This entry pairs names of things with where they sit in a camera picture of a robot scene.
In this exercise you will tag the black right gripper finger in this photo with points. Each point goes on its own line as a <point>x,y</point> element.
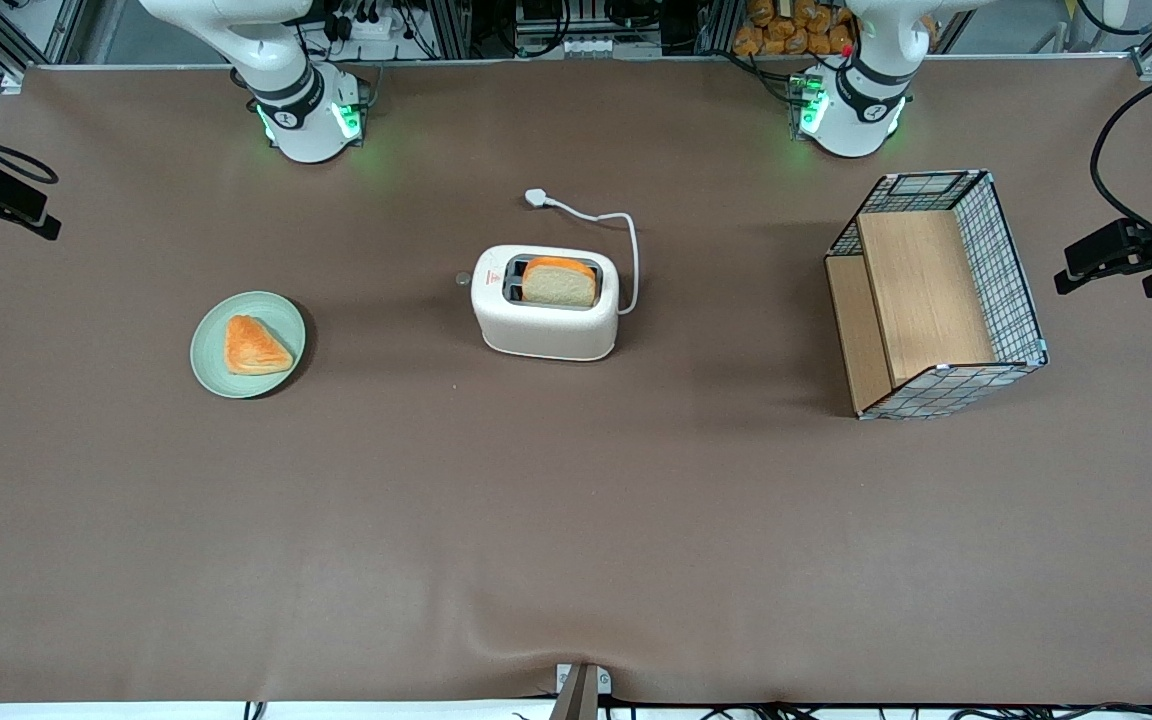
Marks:
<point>11,195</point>

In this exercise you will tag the white two-slot toaster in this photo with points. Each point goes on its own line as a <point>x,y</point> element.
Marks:
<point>546,325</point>

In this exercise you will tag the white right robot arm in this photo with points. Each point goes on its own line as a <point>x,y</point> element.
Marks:
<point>301,120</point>

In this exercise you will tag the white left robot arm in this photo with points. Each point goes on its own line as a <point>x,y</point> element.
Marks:
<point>851,115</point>

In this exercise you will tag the pale green round plate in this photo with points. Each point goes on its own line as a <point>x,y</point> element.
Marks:
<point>211,350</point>

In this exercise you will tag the triangular toasted bread piece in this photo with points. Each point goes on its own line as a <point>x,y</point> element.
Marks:
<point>254,348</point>

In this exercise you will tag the bag of orange bread rolls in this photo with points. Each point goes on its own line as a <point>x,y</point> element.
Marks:
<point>796,28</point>

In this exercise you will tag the white power strip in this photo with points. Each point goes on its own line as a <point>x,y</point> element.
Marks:
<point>366,25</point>

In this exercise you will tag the bread slice with orange crust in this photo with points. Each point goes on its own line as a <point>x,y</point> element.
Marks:
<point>558,285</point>

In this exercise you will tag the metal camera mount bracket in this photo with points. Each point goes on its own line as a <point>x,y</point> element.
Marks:
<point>579,690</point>

